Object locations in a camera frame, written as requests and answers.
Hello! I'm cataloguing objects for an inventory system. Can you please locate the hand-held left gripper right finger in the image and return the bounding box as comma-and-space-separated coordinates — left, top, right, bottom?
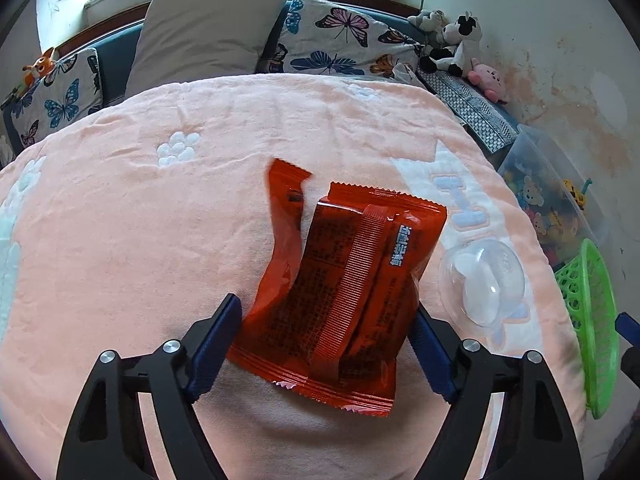
410, 302, 586, 480

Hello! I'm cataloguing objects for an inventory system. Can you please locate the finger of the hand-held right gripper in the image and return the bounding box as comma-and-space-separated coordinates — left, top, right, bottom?
616, 311, 640, 348

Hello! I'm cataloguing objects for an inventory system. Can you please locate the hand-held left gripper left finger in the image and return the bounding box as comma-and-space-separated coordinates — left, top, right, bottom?
55, 292, 244, 480

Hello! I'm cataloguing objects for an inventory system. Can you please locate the green plastic basket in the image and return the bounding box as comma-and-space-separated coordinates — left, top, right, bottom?
552, 238, 621, 420

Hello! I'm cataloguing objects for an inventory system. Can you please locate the large orange snack packet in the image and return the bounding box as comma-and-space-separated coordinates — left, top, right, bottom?
226, 182, 448, 418

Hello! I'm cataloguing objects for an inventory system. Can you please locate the clear plastic dome lid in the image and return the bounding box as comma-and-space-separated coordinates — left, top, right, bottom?
439, 239, 527, 328

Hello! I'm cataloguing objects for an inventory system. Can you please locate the yellow toy truck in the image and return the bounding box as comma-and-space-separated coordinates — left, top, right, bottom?
562, 177, 596, 211

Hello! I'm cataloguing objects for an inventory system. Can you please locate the clear plastic storage box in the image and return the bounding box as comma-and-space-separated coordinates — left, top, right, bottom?
497, 125, 611, 271

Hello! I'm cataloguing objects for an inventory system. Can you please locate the small orange snack packet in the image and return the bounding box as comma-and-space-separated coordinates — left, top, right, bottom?
264, 158, 316, 291

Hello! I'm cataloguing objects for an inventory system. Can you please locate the peach fleece blanket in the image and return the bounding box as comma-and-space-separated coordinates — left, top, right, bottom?
0, 74, 588, 480

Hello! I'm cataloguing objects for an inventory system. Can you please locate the black white patterned cloth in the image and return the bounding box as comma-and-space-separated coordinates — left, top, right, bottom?
417, 69, 518, 155

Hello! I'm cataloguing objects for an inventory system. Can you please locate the pink plush toy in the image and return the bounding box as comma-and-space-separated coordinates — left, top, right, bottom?
467, 57, 510, 105

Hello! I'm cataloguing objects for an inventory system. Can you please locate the beige printed cloth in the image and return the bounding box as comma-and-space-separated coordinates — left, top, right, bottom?
390, 62, 421, 83

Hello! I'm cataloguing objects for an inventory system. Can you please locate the small butterfly print pillow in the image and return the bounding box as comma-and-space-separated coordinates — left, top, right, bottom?
5, 47, 103, 153

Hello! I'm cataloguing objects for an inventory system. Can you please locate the blue sofa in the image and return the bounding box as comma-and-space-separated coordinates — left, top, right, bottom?
0, 0, 426, 161

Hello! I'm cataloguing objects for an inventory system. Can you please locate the plain beige pillow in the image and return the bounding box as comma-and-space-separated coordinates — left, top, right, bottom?
124, 0, 288, 98

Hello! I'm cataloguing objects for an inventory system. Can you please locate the black white cow plush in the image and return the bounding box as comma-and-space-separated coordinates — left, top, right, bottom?
419, 10, 482, 78

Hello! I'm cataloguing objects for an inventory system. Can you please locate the large butterfly print pillow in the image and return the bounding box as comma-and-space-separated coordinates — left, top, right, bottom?
280, 0, 426, 78

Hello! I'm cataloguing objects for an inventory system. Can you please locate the orange fox plush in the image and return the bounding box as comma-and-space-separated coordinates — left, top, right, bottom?
20, 47, 57, 88

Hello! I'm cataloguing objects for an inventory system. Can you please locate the grey plush toy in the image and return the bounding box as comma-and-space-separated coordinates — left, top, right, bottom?
407, 9, 448, 36

